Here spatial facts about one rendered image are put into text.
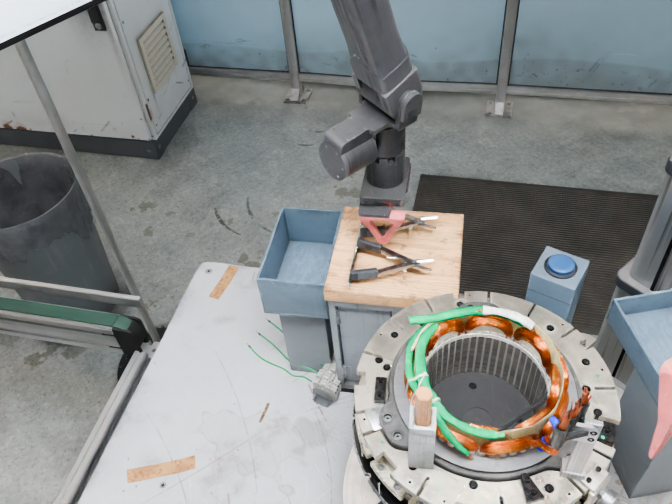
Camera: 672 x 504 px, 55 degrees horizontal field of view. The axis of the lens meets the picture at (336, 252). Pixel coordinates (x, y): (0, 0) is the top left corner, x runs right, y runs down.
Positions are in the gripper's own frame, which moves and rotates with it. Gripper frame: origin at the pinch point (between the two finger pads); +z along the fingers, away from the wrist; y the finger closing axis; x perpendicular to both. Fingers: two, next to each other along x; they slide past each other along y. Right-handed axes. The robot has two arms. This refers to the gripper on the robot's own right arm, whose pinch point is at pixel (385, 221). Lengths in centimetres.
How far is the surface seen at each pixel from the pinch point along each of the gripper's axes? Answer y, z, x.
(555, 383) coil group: 31.2, -5.7, 23.1
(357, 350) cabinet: 12.5, 18.4, -3.5
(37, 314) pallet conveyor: 1, 33, -75
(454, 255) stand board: 4.5, 2.0, 11.1
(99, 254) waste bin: -62, 84, -107
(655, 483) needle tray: 26, 26, 44
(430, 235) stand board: 0.5, 2.1, 7.2
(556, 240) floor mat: -108, 106, 52
